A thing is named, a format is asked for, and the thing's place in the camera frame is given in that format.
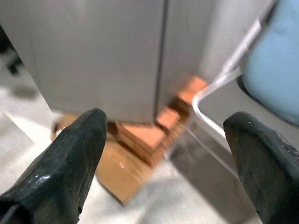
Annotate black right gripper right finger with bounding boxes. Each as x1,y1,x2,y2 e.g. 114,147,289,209
223,111,299,224

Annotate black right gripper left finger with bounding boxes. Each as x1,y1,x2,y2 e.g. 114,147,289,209
0,108,108,224

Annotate white-lined fridge door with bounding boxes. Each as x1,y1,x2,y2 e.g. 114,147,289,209
0,0,167,126

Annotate grey mini fridge body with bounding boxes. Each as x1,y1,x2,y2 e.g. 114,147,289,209
162,0,218,110

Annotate clear plastic container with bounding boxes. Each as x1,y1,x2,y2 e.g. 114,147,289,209
167,18,264,224

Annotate red clay brick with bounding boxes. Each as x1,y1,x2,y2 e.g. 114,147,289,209
156,107,186,135
176,74,209,109
115,122,170,167

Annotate light blue plastic tub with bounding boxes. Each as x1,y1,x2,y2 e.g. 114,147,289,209
236,0,299,126

